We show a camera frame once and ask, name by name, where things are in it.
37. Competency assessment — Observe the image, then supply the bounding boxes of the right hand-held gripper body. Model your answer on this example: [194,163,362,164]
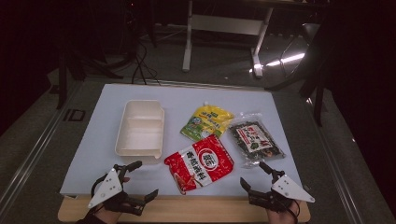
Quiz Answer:
[248,169,316,214]

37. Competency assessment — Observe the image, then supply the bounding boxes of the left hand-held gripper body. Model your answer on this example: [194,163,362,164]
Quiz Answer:
[87,163,148,217]

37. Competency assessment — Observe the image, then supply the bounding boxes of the white divided container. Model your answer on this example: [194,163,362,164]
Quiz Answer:
[114,99,166,165]

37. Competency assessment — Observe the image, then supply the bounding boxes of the clear dried seaweed packet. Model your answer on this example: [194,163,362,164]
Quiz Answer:
[228,112,287,169]

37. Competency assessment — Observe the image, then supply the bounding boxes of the red seasoning packet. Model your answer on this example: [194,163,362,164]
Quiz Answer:
[163,133,235,196]

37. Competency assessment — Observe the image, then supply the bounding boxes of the yellow sauce pouch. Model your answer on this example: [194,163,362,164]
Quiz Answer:
[179,101,235,142]

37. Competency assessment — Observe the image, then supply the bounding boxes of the person's right hand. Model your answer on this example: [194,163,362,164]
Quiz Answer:
[265,200,302,224]

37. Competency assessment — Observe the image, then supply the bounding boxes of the person's left hand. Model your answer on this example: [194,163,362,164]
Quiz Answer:
[92,207,122,224]

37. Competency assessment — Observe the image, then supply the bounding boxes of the light blue mat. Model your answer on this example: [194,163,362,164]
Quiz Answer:
[59,83,305,198]

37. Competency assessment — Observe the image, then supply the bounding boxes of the black metal stand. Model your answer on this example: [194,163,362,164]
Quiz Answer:
[55,52,124,110]

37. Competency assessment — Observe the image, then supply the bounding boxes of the left hand-held gripper cable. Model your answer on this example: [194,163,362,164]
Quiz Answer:
[90,173,108,199]

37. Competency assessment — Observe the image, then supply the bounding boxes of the hand-held gripper cable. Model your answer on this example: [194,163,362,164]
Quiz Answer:
[288,202,301,224]
[90,173,108,199]

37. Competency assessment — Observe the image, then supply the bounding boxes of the right hand-held gripper cable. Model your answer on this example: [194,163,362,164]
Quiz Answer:
[288,202,301,224]

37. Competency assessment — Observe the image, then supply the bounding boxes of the metal rail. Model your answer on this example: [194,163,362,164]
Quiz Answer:
[0,81,82,216]
[306,97,365,224]

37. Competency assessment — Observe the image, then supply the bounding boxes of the black floor cables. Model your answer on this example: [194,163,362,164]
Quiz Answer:
[130,40,162,86]

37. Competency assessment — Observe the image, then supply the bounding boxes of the white metal desk frame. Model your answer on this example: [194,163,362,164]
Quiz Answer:
[181,0,275,78]

